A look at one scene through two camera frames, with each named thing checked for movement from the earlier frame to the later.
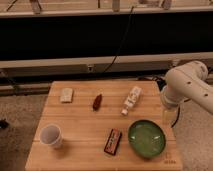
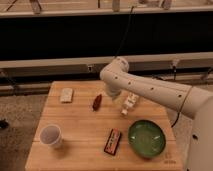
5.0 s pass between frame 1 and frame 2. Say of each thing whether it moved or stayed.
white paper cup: stayed
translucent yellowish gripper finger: moved
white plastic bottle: stayed
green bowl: stayed
